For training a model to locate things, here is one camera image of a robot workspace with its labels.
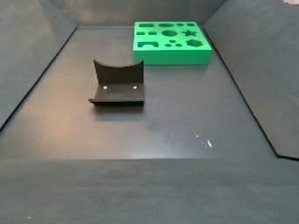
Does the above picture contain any green shape sorter box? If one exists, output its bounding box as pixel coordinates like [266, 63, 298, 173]
[134, 21, 213, 65]

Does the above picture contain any black curved holder bracket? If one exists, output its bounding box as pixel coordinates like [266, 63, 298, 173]
[89, 60, 146, 105]

